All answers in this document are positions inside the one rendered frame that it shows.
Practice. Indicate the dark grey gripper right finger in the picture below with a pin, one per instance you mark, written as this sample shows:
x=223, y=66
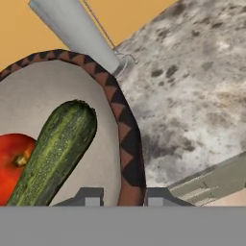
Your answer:
x=157, y=194

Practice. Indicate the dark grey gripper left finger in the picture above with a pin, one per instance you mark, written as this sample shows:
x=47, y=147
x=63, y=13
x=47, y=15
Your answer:
x=91, y=194

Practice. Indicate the white bowl with patterned rim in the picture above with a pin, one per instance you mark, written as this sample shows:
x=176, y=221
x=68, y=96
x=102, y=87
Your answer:
x=105, y=134

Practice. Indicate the green squash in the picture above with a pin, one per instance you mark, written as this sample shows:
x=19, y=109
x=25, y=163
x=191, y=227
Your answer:
x=57, y=150

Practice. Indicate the red tomato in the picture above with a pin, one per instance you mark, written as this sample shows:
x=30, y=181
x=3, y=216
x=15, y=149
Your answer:
x=12, y=166

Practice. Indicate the white paper towel roll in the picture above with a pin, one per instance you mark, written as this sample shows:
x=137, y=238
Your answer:
x=77, y=29

